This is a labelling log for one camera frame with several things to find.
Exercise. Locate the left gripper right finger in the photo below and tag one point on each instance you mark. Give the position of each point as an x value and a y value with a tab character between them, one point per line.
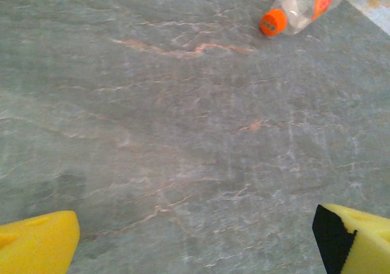
359	246

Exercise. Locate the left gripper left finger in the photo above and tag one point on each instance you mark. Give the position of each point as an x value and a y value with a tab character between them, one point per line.
36	243

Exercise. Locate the clear bottle orange cap label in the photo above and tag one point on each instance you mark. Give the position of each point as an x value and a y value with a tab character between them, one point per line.
300	6

